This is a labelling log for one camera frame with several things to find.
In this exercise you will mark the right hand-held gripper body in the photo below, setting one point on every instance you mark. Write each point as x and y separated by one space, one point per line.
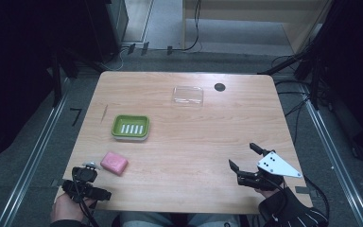
275 165

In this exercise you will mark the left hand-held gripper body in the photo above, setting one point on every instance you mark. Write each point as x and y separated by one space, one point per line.
83 175

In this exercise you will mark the pink soap bar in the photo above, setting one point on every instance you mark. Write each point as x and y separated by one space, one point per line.
114 163

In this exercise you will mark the green soap dish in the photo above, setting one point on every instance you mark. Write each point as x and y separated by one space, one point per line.
130 127

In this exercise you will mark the person's left hand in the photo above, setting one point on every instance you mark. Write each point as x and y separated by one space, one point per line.
65 208

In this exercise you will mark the person's right hand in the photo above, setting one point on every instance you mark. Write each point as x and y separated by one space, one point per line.
291 209

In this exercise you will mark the black table grommet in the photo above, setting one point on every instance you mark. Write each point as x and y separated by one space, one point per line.
219 87

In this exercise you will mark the clear plastic lid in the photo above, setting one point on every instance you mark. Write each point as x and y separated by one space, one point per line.
187 96

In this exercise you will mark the black metal stand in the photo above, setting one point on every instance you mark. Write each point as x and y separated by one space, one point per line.
308 63

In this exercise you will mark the black curtain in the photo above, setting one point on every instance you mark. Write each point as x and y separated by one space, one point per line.
356 72
19 69

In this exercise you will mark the light wooden shelf unit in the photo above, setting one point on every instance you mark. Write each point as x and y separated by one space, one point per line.
252 12

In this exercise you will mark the black cabinet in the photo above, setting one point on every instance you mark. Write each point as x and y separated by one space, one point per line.
107 28

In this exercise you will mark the metal floor rail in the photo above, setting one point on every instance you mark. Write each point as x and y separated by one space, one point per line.
31 164
337 164

